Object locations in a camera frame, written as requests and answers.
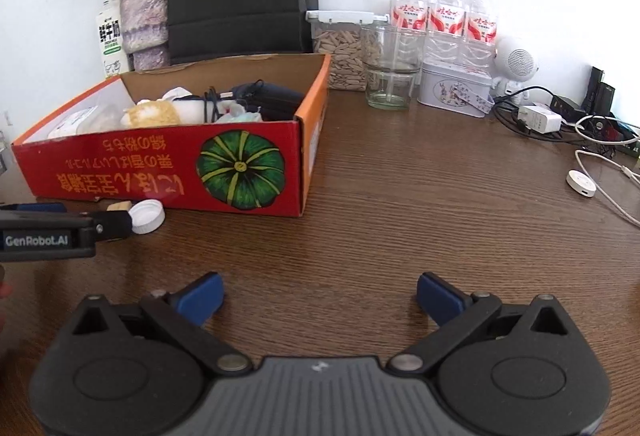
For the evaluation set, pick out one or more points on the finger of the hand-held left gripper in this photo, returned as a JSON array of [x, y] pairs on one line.
[[40, 207], [112, 225]]

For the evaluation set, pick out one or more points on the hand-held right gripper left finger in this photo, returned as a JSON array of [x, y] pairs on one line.
[[202, 297]]

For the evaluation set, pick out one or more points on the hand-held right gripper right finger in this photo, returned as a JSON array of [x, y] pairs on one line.
[[440, 297]]

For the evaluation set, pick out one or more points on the white bottle cap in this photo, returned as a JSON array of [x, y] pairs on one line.
[[147, 216]]

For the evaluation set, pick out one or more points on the orange pumpkin print cardboard box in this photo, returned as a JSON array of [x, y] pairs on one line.
[[150, 166]]

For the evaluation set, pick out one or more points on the black power adapter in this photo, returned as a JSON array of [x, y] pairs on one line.
[[275, 101]]

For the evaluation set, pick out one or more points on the clear container of sunflower seeds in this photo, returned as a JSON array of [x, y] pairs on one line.
[[340, 61]]

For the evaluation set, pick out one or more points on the person's left hand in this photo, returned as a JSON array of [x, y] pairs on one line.
[[4, 290]]

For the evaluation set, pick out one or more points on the yellow and white plush toy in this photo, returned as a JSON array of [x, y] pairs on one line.
[[150, 114]]

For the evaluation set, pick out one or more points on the pale blue packet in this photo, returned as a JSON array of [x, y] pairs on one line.
[[240, 116]]

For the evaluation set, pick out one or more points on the white and green milk carton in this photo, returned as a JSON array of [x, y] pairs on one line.
[[109, 41]]

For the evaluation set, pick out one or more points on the white charger plug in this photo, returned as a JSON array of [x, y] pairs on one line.
[[542, 119]]

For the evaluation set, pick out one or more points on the white printed tin box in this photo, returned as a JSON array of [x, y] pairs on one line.
[[445, 91]]

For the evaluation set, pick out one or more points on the purple textured vase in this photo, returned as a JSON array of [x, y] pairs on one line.
[[142, 21]]

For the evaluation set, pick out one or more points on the clear glass cup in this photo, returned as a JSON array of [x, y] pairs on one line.
[[392, 86]]

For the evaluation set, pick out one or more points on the glass stirring rod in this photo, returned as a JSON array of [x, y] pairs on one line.
[[390, 66]]

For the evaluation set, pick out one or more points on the white round speaker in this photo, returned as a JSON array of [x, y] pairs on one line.
[[517, 61]]

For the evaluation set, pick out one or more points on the black rectangular device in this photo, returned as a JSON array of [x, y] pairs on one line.
[[599, 91]]

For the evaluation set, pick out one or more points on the red label water bottle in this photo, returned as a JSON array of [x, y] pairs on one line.
[[445, 16], [481, 24], [407, 6]]

